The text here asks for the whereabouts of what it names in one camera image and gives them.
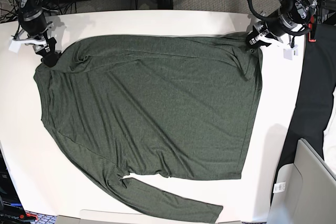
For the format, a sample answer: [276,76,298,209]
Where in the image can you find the grey plastic bin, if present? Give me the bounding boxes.
[267,139,335,224]

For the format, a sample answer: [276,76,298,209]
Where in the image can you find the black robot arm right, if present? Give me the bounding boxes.
[9,0,60,67]

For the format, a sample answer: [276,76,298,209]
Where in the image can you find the red black tool bottom-left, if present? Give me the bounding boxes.
[19,213,38,222]

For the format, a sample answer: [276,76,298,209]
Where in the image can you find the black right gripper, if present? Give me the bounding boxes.
[20,14,59,67]

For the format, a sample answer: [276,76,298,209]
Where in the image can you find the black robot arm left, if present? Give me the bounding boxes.
[246,0,318,48]

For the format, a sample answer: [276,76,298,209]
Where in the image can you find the orange black clamp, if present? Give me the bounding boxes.
[308,15,318,42]

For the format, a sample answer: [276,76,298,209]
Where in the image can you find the dark green long-sleeve shirt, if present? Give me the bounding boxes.
[34,33,263,223]

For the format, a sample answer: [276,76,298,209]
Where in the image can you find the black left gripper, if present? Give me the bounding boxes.
[245,11,307,49]

